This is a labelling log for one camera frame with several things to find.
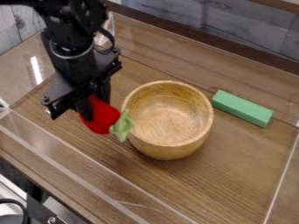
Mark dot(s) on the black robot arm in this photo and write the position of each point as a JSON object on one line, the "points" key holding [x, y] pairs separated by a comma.
{"points": [[70, 18]]}

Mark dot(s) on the red plush strawberry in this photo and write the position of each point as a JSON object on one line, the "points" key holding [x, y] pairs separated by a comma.
{"points": [[108, 120]]}

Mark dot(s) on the wooden bowl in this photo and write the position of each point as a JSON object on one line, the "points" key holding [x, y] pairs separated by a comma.
{"points": [[174, 117]]}

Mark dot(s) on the clear acrylic corner bracket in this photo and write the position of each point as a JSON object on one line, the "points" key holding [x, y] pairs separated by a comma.
{"points": [[108, 26]]}

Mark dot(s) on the green rectangular block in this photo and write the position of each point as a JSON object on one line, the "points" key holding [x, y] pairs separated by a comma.
{"points": [[242, 108]]}

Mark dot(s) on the clear acrylic tray walls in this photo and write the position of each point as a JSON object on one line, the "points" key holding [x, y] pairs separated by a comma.
{"points": [[238, 181]]}

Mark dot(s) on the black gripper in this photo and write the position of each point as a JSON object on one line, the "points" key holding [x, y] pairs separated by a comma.
{"points": [[83, 72]]}

